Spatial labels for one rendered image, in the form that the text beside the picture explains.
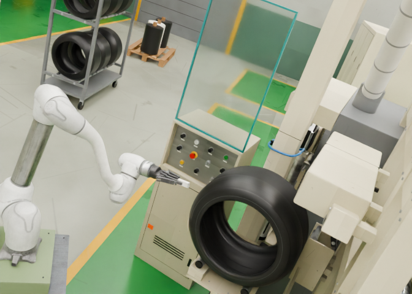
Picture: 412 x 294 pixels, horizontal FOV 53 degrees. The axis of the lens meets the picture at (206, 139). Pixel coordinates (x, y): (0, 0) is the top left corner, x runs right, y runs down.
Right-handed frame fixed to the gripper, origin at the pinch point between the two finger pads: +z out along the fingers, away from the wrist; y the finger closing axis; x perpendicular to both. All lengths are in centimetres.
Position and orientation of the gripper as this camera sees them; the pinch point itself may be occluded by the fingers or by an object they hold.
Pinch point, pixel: (183, 183)
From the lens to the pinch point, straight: 224.4
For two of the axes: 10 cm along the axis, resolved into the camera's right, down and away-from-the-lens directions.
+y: 4.4, -2.7, 8.6
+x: -1.6, 9.1, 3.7
